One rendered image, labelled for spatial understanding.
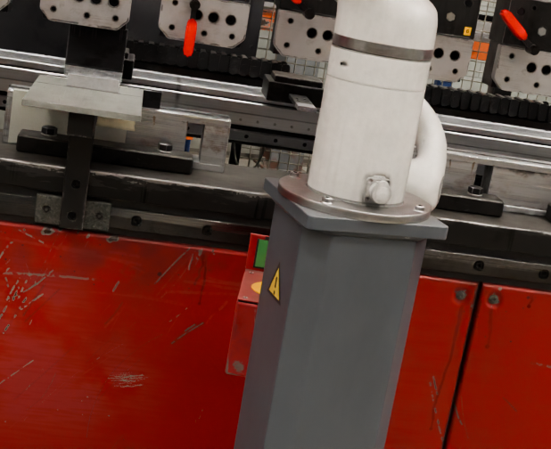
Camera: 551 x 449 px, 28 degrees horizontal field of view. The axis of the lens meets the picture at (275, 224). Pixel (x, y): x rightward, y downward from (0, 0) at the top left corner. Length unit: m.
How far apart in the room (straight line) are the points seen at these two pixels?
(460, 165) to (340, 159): 0.78
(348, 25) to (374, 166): 0.17
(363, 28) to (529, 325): 0.91
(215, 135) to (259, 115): 0.28
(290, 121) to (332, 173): 0.95
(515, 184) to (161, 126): 0.66
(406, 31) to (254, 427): 0.53
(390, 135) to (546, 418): 0.96
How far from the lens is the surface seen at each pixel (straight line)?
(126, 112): 1.74
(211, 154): 2.00
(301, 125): 2.27
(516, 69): 2.05
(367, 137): 1.30
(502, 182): 2.10
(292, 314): 1.33
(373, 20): 1.29
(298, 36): 1.96
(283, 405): 1.37
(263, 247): 1.77
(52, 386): 2.01
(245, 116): 2.25
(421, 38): 1.31
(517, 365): 2.09
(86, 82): 1.91
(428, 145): 1.62
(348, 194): 1.32
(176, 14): 1.94
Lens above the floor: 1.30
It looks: 14 degrees down
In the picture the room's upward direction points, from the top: 10 degrees clockwise
